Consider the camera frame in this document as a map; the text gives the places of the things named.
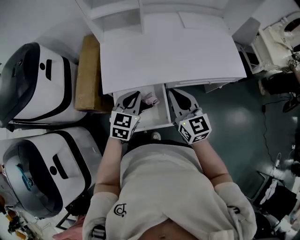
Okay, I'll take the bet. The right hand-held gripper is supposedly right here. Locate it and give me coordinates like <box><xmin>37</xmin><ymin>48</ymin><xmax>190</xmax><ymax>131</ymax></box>
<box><xmin>168</xmin><ymin>88</ymin><xmax>212</xmax><ymax>145</ymax></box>

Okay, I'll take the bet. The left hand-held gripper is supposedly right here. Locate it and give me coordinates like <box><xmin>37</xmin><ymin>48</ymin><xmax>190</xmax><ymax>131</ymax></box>
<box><xmin>109</xmin><ymin>91</ymin><xmax>142</xmax><ymax>142</ymax></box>

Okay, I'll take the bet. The person's right forearm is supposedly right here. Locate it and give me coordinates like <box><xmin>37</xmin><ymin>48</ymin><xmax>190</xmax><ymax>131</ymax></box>
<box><xmin>191</xmin><ymin>140</ymin><xmax>233</xmax><ymax>186</ymax></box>

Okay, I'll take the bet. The person's left forearm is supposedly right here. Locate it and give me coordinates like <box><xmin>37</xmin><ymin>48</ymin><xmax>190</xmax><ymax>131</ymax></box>
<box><xmin>94</xmin><ymin>136</ymin><xmax>123</xmax><ymax>195</ymax></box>

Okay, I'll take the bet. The white drawer front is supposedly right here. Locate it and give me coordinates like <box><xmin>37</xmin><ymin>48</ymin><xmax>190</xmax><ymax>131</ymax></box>
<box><xmin>165</xmin><ymin>77</ymin><xmax>240</xmax><ymax>90</ymax></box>

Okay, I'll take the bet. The white desk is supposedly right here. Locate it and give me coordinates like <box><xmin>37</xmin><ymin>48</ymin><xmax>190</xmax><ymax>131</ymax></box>
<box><xmin>76</xmin><ymin>0</ymin><xmax>248</xmax><ymax>96</ymax></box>

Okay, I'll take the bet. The brown cardboard box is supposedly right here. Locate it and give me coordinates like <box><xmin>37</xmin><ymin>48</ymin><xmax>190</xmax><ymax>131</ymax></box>
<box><xmin>74</xmin><ymin>35</ymin><xmax>113</xmax><ymax>113</ymax></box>

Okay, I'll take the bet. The black and white machine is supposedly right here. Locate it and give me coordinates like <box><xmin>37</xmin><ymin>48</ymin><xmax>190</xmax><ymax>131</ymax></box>
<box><xmin>0</xmin><ymin>42</ymin><xmax>88</xmax><ymax>129</ymax></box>

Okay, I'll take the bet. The person's beige sweatshirt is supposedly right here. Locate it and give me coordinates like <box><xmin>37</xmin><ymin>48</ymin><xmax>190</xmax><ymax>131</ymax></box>
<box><xmin>82</xmin><ymin>143</ymin><xmax>258</xmax><ymax>240</ymax></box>

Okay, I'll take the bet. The white ornate side table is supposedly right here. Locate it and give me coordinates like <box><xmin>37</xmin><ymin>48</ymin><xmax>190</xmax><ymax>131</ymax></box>
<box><xmin>251</xmin><ymin>14</ymin><xmax>297</xmax><ymax>75</ymax></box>

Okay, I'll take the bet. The black white machine, teal handle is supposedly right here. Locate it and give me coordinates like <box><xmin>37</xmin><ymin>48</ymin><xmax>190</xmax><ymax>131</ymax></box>
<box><xmin>2</xmin><ymin>127</ymin><xmax>103</xmax><ymax>219</ymax></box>

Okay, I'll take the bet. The black power cable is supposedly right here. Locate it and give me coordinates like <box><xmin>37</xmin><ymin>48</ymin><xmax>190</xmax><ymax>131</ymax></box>
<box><xmin>260</xmin><ymin>92</ymin><xmax>300</xmax><ymax>165</ymax></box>

